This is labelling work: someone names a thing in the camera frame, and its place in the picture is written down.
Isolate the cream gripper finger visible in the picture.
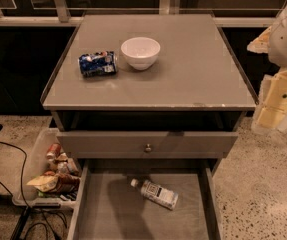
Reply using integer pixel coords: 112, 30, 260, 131
247, 26, 271, 54
251, 68, 287, 133

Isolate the clear plastic water bottle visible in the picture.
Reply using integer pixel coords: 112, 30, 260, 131
131, 179, 178, 210

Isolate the grey drawer cabinet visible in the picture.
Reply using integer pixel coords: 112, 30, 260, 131
39, 13, 260, 240

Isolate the brass drawer knob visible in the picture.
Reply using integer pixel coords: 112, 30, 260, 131
144, 144, 152, 153

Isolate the grey open middle drawer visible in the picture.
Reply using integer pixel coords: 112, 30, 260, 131
68, 159, 224, 240

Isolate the grey top drawer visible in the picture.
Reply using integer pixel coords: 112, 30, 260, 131
57, 131, 238, 159

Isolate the metal window railing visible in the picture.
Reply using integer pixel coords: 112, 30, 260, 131
0, 0, 287, 27

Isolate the white ceramic bowl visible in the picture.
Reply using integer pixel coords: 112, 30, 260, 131
121, 37, 161, 70

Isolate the blue crushed soda can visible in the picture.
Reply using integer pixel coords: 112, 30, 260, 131
78, 51, 117, 78

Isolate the brown snack bag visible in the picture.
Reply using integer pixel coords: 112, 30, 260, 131
54, 173, 80, 193

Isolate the red soda can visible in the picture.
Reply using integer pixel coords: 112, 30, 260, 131
46, 143, 61, 160

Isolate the clear plastic storage bin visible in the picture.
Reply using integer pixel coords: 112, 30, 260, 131
12, 128, 76, 209

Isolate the yellow snack bag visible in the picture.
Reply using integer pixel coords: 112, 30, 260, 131
27, 175, 58, 192

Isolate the black cable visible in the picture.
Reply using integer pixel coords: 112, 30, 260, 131
0, 137, 69, 240

